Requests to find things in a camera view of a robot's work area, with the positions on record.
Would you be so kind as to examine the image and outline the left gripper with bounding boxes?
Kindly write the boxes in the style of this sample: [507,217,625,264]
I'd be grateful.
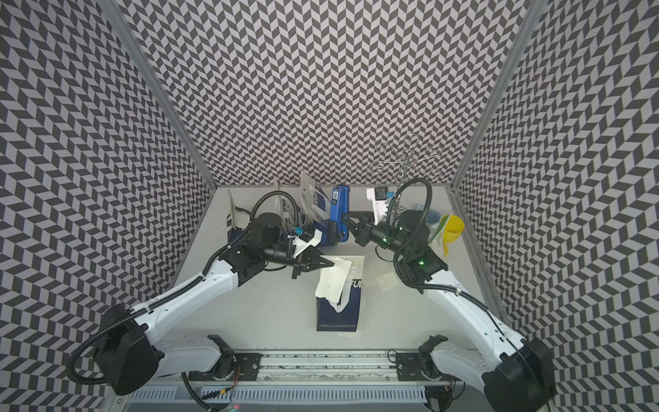
[263,241,335,279]

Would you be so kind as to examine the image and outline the navy tote bag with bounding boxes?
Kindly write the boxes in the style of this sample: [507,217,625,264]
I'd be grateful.
[315,256,366,332]

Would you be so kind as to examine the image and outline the yellow plastic goblet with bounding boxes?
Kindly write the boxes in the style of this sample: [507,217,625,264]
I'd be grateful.
[440,215,465,256]

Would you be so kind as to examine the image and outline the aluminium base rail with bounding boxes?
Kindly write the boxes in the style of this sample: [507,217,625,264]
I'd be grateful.
[190,350,456,386]

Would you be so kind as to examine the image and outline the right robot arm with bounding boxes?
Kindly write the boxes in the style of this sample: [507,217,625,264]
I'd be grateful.
[341,178,556,411]

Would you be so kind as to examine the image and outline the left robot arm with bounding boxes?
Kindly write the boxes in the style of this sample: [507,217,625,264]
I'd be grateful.
[65,191,334,395]

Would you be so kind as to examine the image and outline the chrome mug tree stand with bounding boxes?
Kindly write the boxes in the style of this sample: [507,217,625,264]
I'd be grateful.
[369,135,440,184]

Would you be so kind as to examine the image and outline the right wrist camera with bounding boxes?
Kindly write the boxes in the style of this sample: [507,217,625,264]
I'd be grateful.
[367,185,394,226]

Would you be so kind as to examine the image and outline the royal blue tote bag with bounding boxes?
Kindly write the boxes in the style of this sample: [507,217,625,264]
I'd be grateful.
[298,172,336,240]

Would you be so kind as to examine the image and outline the navy bag with white handles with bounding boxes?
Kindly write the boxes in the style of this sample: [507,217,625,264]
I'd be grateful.
[226,189,252,243]

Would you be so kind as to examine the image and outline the aluminium corner post left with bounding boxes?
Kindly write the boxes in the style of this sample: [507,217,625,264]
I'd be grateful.
[97,0,217,190]

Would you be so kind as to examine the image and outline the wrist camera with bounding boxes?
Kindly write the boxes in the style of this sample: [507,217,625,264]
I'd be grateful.
[367,185,394,226]
[292,226,323,258]

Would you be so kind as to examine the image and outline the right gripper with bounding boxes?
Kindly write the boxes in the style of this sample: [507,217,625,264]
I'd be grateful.
[339,210,411,258]

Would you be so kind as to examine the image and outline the aluminium corner post right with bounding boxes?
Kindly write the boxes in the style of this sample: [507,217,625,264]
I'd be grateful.
[450,0,548,191]

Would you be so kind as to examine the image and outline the blue cream tote bag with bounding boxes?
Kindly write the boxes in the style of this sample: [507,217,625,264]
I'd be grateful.
[273,195,305,231]

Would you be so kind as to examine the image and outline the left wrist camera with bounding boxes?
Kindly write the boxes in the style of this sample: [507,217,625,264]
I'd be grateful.
[292,226,323,258]

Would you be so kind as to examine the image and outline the blue black stapler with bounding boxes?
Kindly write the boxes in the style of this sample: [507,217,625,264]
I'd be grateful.
[325,185,350,245]

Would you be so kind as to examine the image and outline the aluminium corner post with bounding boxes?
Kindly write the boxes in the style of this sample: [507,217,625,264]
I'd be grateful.
[97,0,217,190]
[450,0,548,191]

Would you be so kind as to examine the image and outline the light blue ceramic mug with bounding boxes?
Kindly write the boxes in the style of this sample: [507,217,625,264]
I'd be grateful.
[425,208,442,230]

